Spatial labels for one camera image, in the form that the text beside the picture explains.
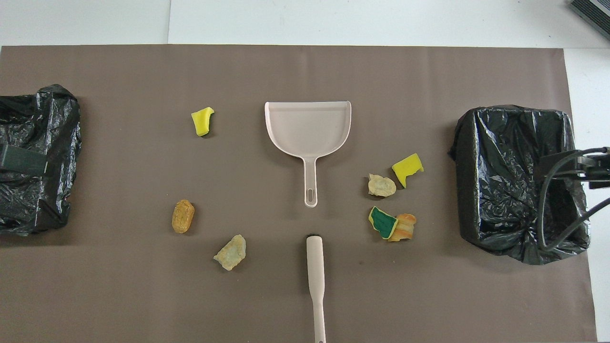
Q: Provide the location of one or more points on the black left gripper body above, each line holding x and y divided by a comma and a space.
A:
21, 161

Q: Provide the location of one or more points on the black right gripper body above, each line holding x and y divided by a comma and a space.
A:
595, 166

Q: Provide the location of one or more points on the brown bread roll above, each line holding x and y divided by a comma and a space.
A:
183, 216

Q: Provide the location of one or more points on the small yellow sponge piece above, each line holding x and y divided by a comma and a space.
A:
202, 123

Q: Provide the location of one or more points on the large yellow sponge piece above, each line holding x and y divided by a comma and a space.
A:
406, 167

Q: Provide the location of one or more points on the orange croissant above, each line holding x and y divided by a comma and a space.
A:
406, 226

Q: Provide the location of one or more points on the tan flaky pastry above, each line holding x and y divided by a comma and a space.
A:
381, 186

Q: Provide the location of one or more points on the green and yellow sponge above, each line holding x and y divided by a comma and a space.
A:
383, 223

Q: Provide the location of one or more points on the pale ridged pastry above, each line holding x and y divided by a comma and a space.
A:
231, 253

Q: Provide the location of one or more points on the pink plastic dustpan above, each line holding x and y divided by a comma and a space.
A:
307, 128

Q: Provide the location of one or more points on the pink hand brush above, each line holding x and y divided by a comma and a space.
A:
315, 267

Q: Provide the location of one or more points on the crumpled black bag covered bin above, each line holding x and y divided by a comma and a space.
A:
47, 119

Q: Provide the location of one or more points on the open bin with black liner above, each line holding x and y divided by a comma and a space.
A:
500, 166

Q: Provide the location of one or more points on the dark ribbed device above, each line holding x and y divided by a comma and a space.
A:
595, 12

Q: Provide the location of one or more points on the brown paper table mat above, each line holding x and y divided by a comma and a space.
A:
286, 71

